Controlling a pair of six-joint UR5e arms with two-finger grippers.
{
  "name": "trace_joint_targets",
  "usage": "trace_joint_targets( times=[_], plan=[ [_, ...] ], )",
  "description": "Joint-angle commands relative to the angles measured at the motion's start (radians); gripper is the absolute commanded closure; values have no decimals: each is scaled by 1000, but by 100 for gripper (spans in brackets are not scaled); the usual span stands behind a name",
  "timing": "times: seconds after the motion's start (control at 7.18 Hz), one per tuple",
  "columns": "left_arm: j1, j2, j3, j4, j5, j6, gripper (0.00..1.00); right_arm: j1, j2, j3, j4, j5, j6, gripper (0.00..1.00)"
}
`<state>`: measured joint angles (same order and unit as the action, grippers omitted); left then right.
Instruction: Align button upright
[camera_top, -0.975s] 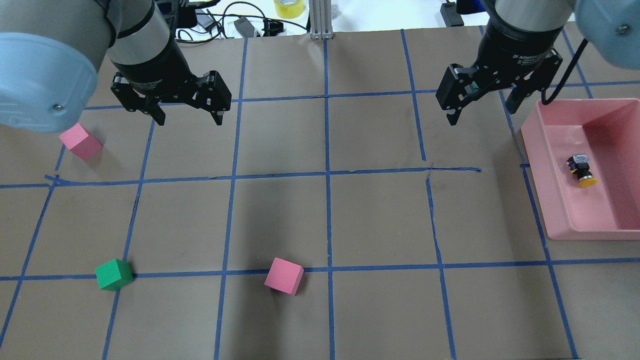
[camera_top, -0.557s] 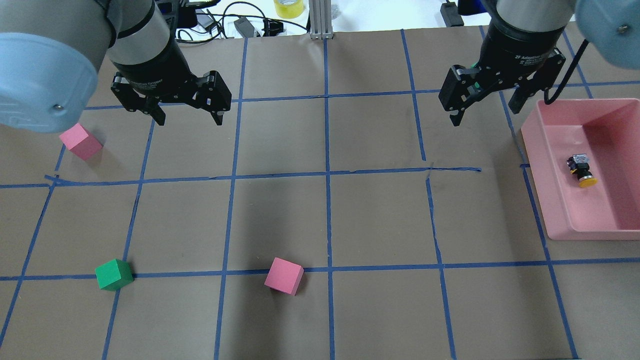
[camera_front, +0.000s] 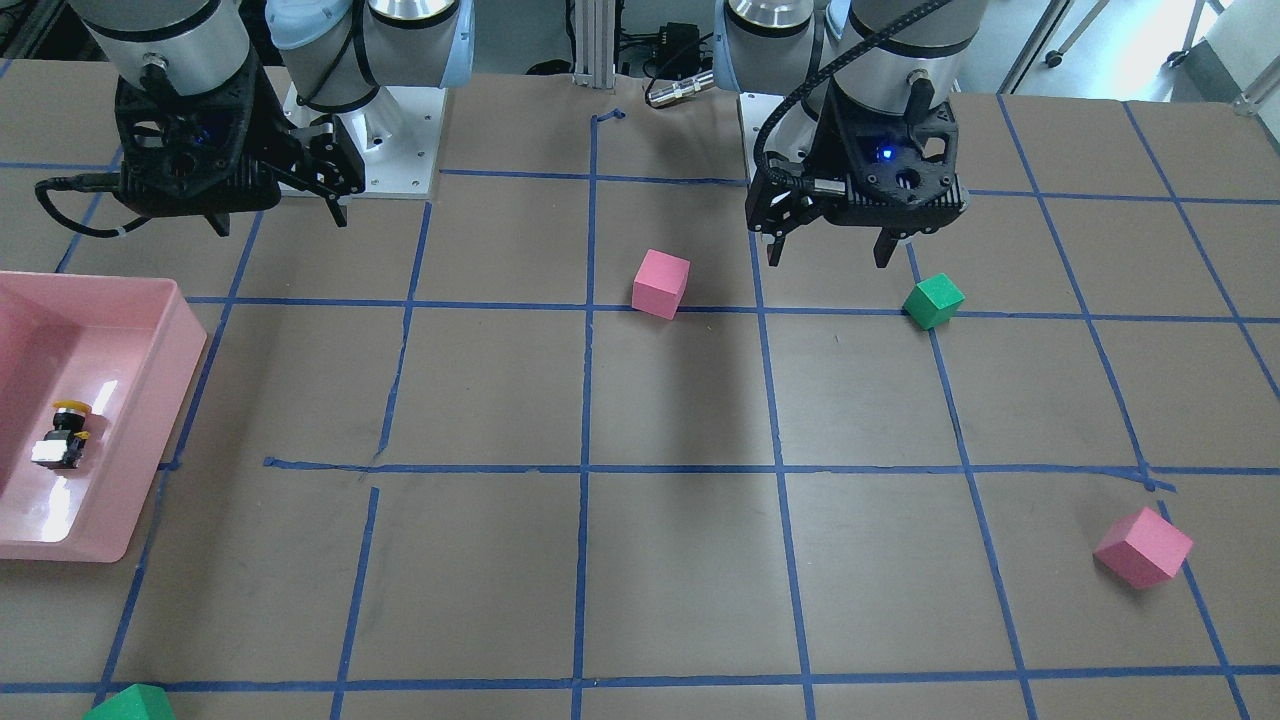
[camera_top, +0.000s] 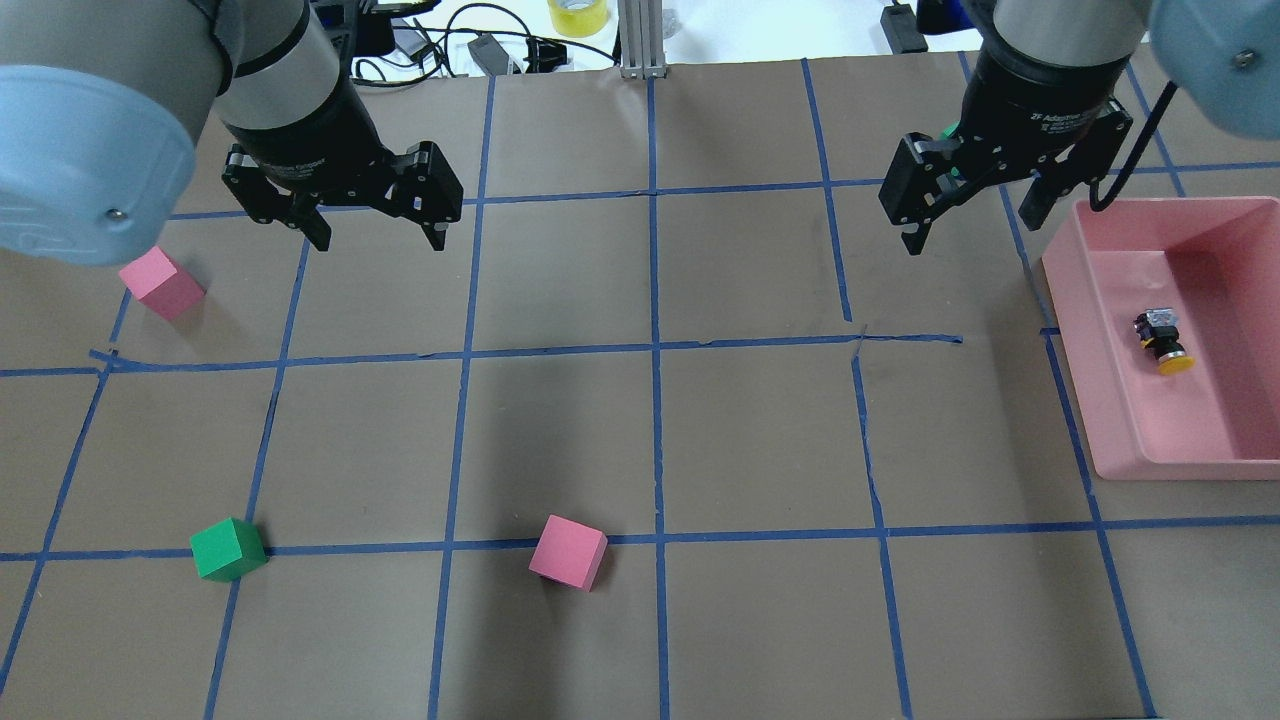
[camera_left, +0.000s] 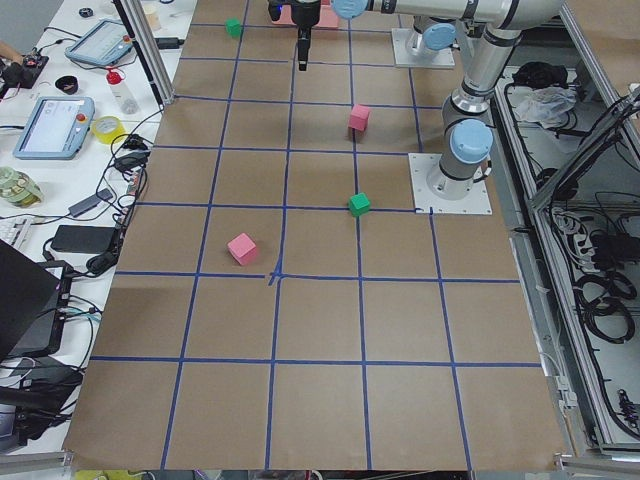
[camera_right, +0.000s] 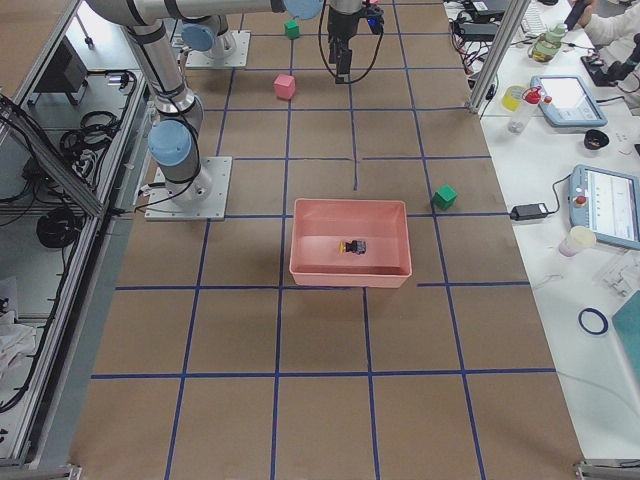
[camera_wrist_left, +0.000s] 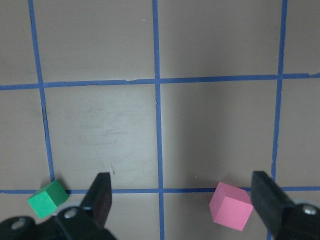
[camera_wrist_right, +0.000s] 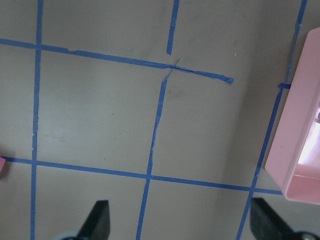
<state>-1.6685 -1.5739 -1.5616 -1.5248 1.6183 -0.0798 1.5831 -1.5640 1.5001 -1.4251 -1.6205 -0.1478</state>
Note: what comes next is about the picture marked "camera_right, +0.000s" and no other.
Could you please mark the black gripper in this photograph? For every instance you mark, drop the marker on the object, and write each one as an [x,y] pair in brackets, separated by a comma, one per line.
[342,26]

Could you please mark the yellow push button switch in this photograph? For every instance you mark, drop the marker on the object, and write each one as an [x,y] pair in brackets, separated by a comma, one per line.
[357,247]

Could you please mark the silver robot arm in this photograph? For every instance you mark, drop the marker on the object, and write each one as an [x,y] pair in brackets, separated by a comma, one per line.
[209,36]
[173,141]

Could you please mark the person's white sleeve forearm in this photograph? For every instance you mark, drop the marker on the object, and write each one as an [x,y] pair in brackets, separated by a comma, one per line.
[614,35]

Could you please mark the person's hand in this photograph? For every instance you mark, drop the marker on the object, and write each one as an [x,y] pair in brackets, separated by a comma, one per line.
[587,12]

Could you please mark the green cube far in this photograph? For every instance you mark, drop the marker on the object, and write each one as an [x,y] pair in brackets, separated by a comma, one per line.
[292,29]

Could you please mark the pink cube centre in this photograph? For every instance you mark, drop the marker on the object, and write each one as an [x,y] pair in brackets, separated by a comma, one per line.
[284,86]

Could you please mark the yellow tape roll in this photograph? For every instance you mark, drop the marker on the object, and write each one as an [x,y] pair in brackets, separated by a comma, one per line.
[512,97]

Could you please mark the green cube near bin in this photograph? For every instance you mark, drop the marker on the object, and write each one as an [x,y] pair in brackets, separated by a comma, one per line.
[444,197]

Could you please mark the pink plastic bin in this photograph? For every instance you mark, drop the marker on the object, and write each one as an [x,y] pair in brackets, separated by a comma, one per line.
[319,225]

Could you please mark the clear plastic bottle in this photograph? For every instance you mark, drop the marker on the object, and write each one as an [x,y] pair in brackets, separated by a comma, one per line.
[529,102]

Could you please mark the green glass teapot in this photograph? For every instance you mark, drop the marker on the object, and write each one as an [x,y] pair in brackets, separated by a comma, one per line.
[547,45]

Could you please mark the far teach pendant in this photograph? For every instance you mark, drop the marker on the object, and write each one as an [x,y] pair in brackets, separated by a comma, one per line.
[567,102]

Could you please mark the teach pendant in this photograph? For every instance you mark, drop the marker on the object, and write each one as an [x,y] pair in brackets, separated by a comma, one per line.
[607,203]
[567,102]

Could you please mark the black power adapter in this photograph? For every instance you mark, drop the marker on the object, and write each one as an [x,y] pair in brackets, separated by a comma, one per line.
[525,212]

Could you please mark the black round lens cap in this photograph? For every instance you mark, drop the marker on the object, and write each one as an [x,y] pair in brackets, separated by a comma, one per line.
[595,139]

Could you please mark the white plastic cup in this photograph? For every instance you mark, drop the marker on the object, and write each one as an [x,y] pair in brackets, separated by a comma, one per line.
[578,239]

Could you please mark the near teach pendant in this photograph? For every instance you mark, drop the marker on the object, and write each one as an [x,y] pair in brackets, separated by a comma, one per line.
[607,203]

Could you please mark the teal cutting mat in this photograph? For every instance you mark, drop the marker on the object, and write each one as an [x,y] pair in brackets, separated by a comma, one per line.
[626,324]

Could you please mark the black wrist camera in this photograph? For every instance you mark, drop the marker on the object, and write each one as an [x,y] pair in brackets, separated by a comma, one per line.
[374,16]

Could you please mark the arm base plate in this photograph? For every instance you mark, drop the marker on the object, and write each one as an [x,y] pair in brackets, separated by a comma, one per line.
[206,197]
[237,60]

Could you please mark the aluminium frame post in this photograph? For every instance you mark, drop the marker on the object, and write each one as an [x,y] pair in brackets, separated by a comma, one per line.
[506,31]

